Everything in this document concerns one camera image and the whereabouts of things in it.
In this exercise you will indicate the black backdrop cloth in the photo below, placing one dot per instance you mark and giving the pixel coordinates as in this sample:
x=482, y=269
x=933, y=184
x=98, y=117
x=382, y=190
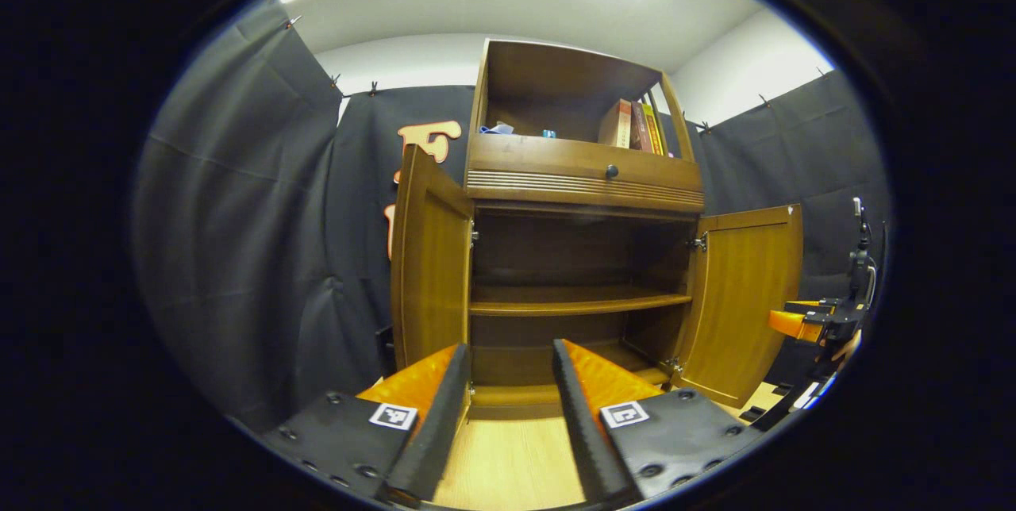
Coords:
x=238, y=217

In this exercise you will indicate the yellow book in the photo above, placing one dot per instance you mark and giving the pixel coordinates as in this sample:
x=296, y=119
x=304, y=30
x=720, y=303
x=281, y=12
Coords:
x=652, y=130

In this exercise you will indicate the white flat panel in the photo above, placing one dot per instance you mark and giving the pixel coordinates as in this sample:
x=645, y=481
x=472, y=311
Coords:
x=811, y=396

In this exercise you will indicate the dark brown book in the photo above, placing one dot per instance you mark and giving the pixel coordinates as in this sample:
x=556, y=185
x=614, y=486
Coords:
x=639, y=128

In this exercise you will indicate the beige red book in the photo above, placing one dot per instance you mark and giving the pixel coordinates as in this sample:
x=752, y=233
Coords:
x=615, y=124

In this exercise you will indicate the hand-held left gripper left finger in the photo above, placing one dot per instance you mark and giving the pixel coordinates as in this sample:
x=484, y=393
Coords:
x=436, y=439

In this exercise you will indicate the wooden cabinet door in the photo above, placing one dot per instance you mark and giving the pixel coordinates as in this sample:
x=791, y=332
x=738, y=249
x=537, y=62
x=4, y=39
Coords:
x=432, y=257
x=742, y=297

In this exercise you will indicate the wooden double-door shoe cabinet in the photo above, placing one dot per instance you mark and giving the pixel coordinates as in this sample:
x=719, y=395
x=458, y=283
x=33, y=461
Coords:
x=571, y=158

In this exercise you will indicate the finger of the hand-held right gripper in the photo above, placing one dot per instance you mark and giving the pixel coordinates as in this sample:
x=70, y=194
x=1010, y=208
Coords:
x=794, y=324

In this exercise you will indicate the light blue cloth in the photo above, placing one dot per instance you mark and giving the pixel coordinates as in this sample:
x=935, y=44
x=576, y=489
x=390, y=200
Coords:
x=498, y=128

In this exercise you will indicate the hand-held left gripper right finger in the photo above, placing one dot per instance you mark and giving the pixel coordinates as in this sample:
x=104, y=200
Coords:
x=587, y=439

